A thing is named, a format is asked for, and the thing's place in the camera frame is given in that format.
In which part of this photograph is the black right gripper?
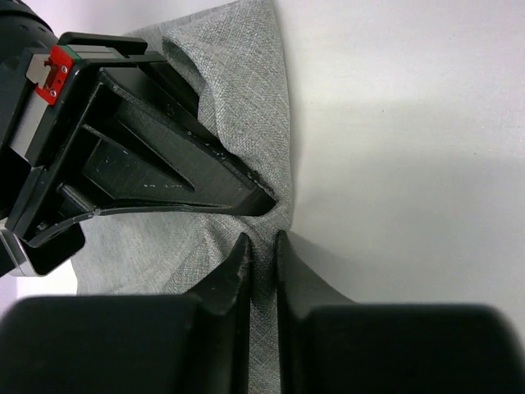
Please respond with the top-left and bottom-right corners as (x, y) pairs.
(1, 32), (165, 275)

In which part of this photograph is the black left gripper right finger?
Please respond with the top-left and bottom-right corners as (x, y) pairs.
(276, 231), (524, 393)

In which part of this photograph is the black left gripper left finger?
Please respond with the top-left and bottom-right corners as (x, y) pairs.
(1, 234), (251, 393)

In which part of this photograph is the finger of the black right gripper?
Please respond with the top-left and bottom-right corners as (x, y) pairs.
(52, 67), (276, 235)
(147, 62), (199, 118)

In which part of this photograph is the grey cloth napkin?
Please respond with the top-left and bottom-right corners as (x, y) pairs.
(72, 1), (292, 393)

